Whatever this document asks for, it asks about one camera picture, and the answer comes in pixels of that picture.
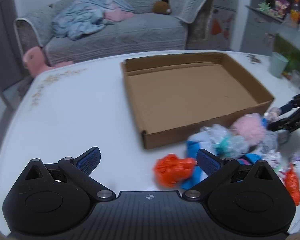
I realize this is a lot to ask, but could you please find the orange drink bottle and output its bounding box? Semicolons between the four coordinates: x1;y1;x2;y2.
289;0;300;25

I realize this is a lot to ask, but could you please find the large orange plastic bag bundle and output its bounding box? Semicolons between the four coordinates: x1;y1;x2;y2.
154;154;197;187

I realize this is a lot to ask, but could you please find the white purple-print bundle green band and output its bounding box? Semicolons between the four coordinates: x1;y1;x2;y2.
262;150;284;170

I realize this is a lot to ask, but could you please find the grey quilted throw white trim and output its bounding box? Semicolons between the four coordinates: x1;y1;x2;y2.
169;0;214;24

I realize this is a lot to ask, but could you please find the grey door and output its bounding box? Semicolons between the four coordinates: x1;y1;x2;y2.
0;0;23;93

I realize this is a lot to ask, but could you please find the white cabinet with stickers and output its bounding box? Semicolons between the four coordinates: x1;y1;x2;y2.
210;0;240;50

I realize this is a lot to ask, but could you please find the small orange plastic bag bundle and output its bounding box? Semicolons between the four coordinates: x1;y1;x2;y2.
284;165;300;206

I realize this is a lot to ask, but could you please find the clear bundle with green band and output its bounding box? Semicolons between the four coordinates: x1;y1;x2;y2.
214;127;248;159

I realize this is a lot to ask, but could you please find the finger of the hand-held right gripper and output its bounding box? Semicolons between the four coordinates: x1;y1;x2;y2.
267;104;300;133
278;90;300;116

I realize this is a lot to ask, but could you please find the grey shelf cabinet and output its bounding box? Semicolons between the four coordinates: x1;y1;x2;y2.
240;0;300;55

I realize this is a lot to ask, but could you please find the purple snack packet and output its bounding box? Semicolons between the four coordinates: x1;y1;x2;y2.
274;0;290;14

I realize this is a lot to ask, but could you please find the grey sock bundle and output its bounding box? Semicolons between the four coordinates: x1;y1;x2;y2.
261;130;280;153

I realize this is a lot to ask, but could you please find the mint green cup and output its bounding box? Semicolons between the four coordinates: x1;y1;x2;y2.
269;52;290;78

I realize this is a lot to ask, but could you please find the clear crinkled bag bundle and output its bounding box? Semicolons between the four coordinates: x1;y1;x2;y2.
267;106;282;119

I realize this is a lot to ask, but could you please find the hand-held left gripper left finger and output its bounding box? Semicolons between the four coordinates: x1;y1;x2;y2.
24;146;115;202

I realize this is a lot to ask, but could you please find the blue sock bundle pink band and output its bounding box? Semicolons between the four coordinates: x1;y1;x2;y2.
240;153;262;165

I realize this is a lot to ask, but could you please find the shallow cardboard box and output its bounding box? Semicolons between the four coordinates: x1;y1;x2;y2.
121;52;275;150

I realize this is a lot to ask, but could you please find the grey sofa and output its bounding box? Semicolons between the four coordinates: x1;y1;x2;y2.
14;0;214;67

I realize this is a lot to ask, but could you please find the pink cloth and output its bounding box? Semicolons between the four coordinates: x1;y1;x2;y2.
104;6;135;22

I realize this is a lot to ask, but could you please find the light blue blanket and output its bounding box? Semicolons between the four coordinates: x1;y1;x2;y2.
51;0;135;40

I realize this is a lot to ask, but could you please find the pink fluffy bundle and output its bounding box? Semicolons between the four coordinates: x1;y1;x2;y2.
231;114;267;145

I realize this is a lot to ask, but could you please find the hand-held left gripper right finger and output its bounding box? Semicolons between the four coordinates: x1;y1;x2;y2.
181;148;278;202

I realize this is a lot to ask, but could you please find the clear tank with green water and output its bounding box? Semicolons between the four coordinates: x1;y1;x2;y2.
274;34;300;73

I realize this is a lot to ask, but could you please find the clear plastic bag bundle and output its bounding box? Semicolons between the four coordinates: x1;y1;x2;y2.
200;124;229;139

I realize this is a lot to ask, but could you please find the brown plush toy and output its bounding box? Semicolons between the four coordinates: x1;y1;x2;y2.
152;1;172;15

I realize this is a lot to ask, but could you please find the clear plastic cup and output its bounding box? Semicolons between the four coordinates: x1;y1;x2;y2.
290;70;300;87

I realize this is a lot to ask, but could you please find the white and blue sock bundle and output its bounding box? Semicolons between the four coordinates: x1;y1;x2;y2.
181;131;217;190

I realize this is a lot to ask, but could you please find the pink plastic stool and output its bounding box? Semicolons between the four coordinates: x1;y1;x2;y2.
22;46;73;77

